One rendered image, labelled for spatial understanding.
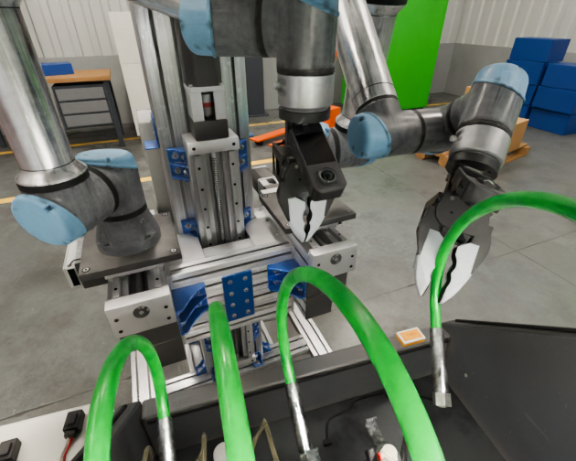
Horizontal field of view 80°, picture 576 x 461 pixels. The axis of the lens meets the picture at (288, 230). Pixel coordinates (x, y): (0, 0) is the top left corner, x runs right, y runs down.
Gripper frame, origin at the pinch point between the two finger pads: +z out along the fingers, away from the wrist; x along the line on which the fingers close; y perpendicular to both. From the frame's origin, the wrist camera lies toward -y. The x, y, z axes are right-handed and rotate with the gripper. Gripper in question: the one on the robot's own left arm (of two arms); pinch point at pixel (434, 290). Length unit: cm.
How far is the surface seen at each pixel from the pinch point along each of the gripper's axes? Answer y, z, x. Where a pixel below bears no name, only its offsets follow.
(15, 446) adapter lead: 2, 43, 47
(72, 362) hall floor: 127, 88, 119
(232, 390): -28.6, 12.8, 17.0
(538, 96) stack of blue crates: 461, -394, -191
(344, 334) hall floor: 153, 23, -8
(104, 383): -25.5, 17.0, 25.5
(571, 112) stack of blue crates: 433, -364, -229
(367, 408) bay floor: 29.1, 24.6, -3.5
